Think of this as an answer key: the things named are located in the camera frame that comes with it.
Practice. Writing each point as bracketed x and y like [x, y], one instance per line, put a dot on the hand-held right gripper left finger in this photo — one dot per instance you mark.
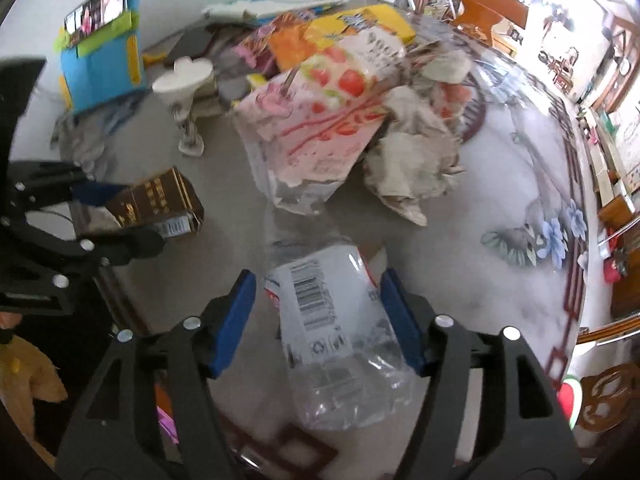
[234, 327]

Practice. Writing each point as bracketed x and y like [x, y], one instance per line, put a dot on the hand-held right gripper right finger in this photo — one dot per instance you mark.
[400, 325]

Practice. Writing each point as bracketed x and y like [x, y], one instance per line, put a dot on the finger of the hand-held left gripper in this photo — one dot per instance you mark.
[95, 193]
[131, 247]

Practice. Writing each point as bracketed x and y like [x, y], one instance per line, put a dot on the brown cardboard carton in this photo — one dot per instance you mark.
[155, 195]

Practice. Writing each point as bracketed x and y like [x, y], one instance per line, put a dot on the crushed clear plastic bottle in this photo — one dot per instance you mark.
[325, 320]

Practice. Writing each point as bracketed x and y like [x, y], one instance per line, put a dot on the yellow drink carton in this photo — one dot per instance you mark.
[370, 20]

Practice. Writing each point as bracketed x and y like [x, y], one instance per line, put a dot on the clear plastic bag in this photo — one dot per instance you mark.
[85, 135]

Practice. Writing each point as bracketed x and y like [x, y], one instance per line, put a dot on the blue green toy box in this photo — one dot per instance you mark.
[100, 75]

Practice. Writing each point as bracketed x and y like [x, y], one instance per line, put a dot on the smartphone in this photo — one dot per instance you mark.
[97, 10]

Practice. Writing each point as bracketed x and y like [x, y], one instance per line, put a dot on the crumpled white tissue paper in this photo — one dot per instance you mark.
[410, 160]

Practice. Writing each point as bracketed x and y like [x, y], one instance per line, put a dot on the yellow cloth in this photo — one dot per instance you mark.
[30, 385]

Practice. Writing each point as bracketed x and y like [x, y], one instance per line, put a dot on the dark grey folder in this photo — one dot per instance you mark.
[192, 42]

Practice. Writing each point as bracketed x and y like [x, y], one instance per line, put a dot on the pink strawberry print carton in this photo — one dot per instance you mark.
[320, 125]

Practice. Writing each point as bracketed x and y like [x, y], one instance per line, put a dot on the pink colourful snack packet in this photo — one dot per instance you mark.
[255, 45]

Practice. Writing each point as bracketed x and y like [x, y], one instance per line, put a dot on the wooden side cabinet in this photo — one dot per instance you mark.
[620, 260]

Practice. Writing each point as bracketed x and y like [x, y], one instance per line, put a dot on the stack of books and papers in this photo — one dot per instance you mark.
[260, 7]

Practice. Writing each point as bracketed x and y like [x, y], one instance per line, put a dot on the orange snack packet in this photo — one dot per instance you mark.
[292, 42]

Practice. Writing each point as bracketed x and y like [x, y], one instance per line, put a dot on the small crumpled white paper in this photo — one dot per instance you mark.
[450, 67]

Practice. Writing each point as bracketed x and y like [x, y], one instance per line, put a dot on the white pedestal stand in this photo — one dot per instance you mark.
[185, 85]

